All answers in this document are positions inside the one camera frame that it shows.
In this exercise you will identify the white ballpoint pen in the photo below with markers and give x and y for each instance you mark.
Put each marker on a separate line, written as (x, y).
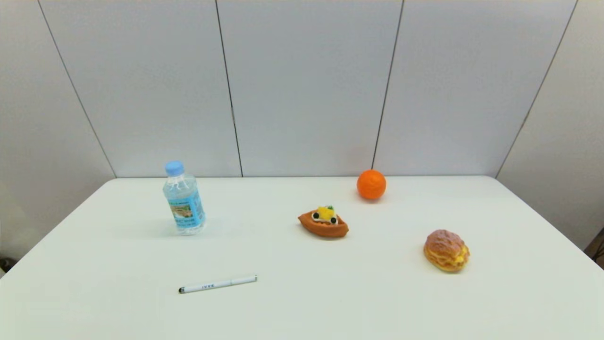
(217, 284)

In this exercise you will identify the orange fruit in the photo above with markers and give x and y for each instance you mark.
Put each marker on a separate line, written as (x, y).
(371, 184)

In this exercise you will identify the cream puff pastry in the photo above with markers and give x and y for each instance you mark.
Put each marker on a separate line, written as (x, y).
(446, 251)

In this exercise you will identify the boat-shaped fruit tart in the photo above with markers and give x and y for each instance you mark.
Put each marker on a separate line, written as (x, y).
(323, 225)

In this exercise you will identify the clear water bottle blue cap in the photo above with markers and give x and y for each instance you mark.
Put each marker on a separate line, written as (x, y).
(185, 203)

